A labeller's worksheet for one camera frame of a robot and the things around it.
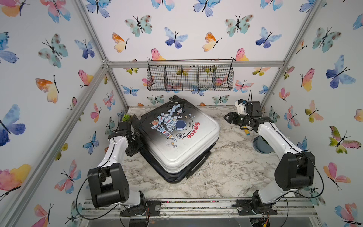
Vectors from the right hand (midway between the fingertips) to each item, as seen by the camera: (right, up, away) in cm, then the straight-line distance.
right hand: (228, 116), depth 86 cm
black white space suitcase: (-30, -11, -11) cm, 34 cm away
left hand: (-52, -18, +1) cm, 55 cm away
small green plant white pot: (-67, -1, +12) cm, 68 cm away
